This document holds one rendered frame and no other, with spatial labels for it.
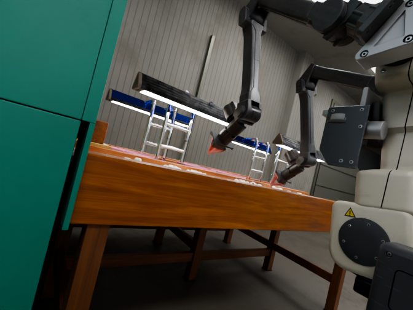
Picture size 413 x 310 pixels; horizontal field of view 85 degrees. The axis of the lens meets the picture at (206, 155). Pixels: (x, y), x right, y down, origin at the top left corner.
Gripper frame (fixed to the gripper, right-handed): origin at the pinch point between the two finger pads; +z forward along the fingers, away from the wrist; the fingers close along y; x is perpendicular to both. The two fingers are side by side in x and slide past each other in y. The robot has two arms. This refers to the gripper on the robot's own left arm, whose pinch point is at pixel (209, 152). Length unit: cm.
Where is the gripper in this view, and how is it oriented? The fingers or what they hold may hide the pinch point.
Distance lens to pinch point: 95.4
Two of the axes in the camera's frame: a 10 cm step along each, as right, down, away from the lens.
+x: 1.9, 8.1, -5.6
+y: -7.8, -2.2, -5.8
